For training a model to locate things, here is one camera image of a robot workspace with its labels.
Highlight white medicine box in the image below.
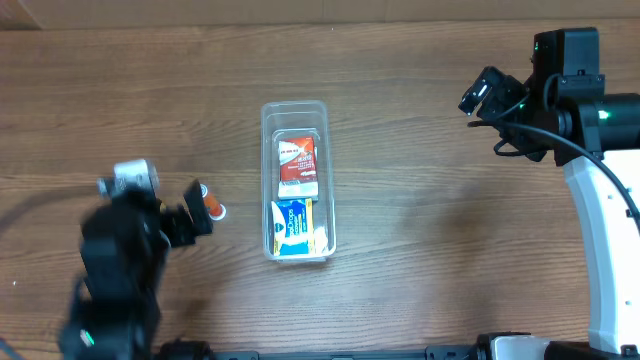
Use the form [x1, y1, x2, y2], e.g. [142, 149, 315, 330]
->
[278, 181, 319, 201]

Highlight blue yellow VapoDrops box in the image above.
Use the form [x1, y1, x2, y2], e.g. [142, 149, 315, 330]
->
[271, 198, 315, 256]

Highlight red medicine box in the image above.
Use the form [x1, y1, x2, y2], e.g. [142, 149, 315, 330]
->
[278, 136, 317, 185]

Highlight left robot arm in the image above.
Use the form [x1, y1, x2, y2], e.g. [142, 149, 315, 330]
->
[59, 180, 213, 359]

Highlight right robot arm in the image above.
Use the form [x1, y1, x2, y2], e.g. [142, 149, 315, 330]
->
[459, 27, 639, 359]

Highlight clear plastic container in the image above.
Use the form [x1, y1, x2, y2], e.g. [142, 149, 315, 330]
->
[261, 100, 337, 262]

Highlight orange tube white caps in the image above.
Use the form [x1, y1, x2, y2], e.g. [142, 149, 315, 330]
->
[200, 184, 227, 221]

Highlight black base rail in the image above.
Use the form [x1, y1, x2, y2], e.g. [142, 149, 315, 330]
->
[154, 332, 551, 360]

